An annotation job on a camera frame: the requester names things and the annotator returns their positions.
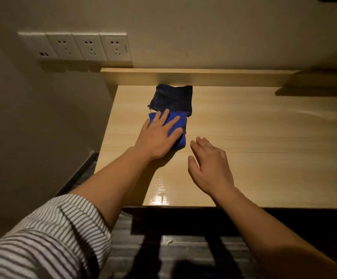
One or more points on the wooden desk back rail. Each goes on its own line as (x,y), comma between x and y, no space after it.
(215,77)

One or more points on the person's right thumb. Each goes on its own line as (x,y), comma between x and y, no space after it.
(192,167)

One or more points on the person's left forearm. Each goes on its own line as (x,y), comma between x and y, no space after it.
(113,183)

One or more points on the person's left middle finger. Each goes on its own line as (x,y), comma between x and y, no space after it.
(172,124)

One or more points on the striped shirt sleeve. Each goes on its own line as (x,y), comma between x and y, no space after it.
(55,238)

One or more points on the person's left little finger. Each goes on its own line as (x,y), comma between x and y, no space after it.
(156,117)

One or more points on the white wall plate with ports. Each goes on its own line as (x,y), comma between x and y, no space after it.
(39,45)

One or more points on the dark navy cloth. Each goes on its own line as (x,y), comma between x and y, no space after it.
(171,98)

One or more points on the white wall power socket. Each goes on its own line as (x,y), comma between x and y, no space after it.
(116,47)
(65,46)
(89,47)

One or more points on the person's right forearm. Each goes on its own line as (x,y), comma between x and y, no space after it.
(244,217)

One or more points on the dark skirting board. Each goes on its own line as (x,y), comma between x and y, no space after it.
(78,174)

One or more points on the person's left hand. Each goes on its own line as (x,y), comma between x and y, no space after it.
(152,139)

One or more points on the person's right hand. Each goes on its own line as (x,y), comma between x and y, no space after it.
(213,171)

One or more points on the bright blue cloth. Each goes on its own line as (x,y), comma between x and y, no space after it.
(183,120)

